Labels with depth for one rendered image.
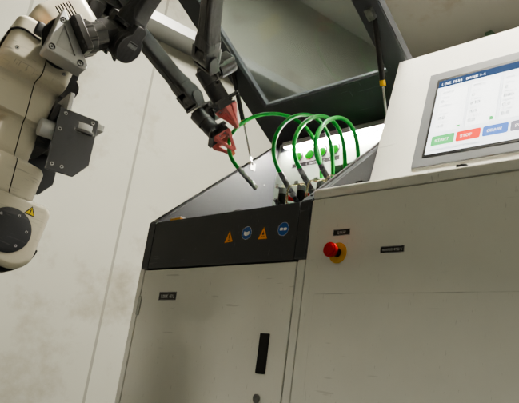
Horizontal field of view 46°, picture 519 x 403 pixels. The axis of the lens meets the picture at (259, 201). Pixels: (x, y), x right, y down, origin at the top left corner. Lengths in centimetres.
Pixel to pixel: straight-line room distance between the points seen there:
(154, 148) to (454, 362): 275
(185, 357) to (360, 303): 60
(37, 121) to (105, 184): 198
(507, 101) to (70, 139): 113
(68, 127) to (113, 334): 208
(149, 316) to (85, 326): 148
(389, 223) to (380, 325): 23
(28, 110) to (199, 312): 72
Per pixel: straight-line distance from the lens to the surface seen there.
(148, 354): 195
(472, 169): 139
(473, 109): 181
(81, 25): 151
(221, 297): 175
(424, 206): 142
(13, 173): 153
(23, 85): 162
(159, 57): 215
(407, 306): 137
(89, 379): 346
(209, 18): 176
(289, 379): 153
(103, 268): 349
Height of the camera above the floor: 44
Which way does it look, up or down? 18 degrees up
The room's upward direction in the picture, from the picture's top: 8 degrees clockwise
